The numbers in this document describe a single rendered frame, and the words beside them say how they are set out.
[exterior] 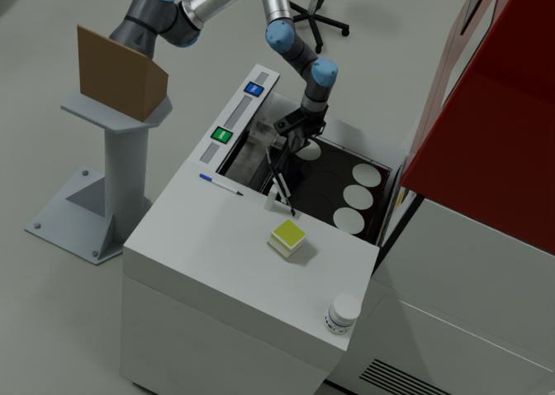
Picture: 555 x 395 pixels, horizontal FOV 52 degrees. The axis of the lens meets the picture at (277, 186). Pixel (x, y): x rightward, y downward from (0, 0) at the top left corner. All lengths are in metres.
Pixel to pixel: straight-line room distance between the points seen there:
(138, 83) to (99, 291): 1.01
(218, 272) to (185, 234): 0.14
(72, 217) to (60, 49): 1.20
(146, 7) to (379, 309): 1.21
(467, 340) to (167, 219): 1.00
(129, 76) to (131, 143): 0.33
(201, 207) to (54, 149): 1.53
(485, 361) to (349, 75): 2.31
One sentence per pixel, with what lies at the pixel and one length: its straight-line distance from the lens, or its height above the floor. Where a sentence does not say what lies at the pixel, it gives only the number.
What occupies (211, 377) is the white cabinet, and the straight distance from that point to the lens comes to 1.94.
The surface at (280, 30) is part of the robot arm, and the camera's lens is 1.61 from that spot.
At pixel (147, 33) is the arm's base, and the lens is 1.93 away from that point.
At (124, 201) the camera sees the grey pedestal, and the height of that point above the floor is 0.32.
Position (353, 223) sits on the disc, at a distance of 1.79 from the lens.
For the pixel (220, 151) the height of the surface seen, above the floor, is 0.96.
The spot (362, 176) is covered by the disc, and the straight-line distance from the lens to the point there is 1.93.
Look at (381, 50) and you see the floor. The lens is 4.17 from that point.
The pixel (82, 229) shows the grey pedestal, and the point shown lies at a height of 0.02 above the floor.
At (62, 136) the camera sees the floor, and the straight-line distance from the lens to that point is 3.10.
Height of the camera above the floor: 2.25
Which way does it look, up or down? 49 degrees down
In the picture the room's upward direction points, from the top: 19 degrees clockwise
